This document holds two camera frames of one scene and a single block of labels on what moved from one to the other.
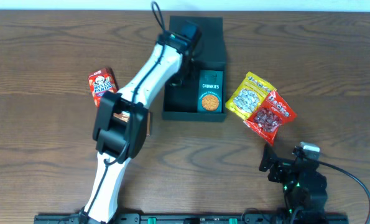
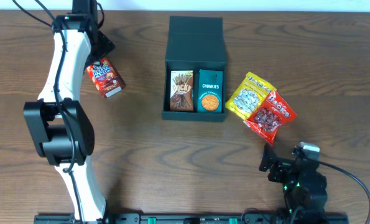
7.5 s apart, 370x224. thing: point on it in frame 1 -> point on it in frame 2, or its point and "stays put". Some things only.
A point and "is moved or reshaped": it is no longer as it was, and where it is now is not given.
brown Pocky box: [125, 116] -> [181, 91]
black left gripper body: [184, 76] -> [104, 46]
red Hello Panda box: [102, 81] is moved or reshaped
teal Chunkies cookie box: [210, 91] stays put
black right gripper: [269, 160] stays put
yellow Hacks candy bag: [249, 96] stays put
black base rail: [198, 219] stays put
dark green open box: [180, 99] stays put
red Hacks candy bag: [272, 112] stays put
